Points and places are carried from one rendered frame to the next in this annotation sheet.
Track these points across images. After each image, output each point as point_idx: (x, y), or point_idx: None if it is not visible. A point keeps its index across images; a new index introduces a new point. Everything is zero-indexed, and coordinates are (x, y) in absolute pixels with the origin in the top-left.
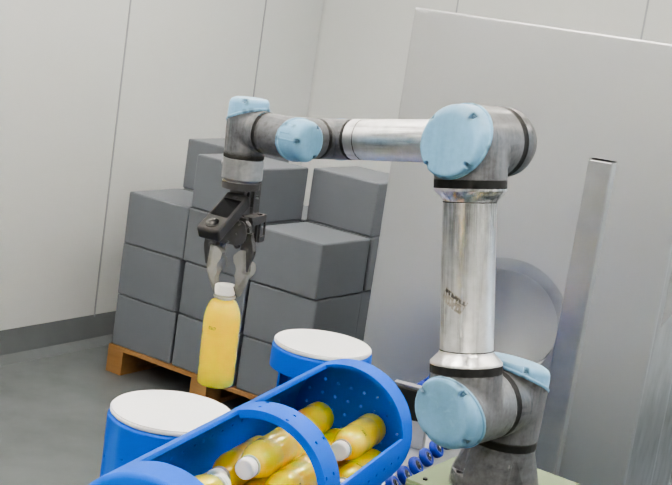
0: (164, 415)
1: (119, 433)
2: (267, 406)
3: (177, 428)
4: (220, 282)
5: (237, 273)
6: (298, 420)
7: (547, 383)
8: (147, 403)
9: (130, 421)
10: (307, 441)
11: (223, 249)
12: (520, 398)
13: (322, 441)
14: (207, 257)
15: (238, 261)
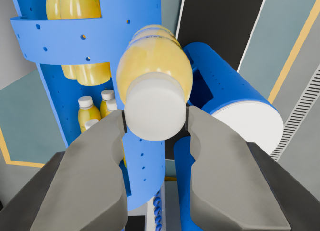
0: (241, 127)
1: (260, 97)
2: (76, 43)
3: (223, 115)
4: (178, 124)
5: (105, 139)
6: (37, 44)
7: None
8: (259, 136)
9: (257, 103)
10: (14, 20)
11: (205, 228)
12: None
13: (22, 49)
14: (258, 159)
15: (93, 177)
